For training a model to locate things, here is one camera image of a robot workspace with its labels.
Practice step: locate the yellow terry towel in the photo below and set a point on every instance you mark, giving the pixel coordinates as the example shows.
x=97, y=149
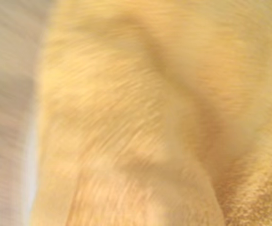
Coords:
x=150, y=106

